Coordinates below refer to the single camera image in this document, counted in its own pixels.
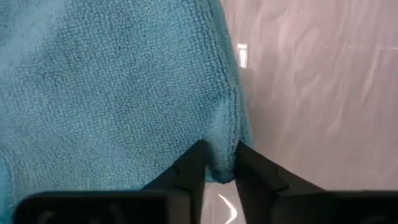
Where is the blue microfiber towel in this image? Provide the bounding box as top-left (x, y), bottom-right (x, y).
top-left (0, 0), bottom-right (255, 224)

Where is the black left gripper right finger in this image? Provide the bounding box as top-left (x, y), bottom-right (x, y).
top-left (234, 141), bottom-right (398, 224)

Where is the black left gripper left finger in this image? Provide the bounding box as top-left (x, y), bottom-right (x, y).
top-left (13, 139), bottom-right (208, 224)

